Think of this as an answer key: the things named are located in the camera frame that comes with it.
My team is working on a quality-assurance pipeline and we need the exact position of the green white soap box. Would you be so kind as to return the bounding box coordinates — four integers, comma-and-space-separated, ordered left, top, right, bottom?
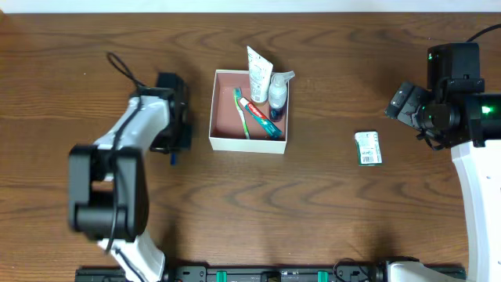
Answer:
354, 131, 383, 166

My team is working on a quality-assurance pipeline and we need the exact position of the green toothbrush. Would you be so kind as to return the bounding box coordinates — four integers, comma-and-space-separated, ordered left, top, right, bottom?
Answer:
232, 88, 250, 139

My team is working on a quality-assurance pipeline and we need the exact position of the teal white toothpaste tube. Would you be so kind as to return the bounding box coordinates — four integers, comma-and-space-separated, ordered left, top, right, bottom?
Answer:
239, 97, 282, 139

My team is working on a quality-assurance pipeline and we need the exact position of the white cosmetic squeeze tube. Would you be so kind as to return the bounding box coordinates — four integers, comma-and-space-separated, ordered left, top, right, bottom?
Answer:
247, 46, 273, 104

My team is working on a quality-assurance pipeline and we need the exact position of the clear pump spray bottle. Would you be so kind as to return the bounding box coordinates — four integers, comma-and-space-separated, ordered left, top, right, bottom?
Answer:
268, 71, 295, 122

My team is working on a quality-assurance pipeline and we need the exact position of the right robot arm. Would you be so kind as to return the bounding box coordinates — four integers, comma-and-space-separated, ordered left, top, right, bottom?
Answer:
385, 82, 500, 281

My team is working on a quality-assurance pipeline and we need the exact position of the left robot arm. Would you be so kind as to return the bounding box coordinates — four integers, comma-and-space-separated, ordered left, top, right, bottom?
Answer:
68, 87, 188, 281

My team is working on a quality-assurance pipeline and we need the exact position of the white box pink interior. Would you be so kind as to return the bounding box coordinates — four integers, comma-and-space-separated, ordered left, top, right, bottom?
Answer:
209, 70, 288, 154

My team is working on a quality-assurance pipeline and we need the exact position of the black left camera cable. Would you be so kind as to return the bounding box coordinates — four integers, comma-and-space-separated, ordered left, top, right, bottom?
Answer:
103, 51, 148, 282

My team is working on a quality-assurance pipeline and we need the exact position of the black camera cable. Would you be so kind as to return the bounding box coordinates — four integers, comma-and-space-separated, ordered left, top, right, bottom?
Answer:
103, 51, 148, 282
465, 23, 501, 43

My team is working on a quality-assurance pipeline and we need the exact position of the black right camera cable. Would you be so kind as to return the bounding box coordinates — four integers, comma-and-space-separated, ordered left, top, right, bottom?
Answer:
465, 23, 501, 43

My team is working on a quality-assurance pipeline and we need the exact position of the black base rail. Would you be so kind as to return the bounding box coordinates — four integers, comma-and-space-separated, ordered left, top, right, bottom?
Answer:
74, 263, 467, 282

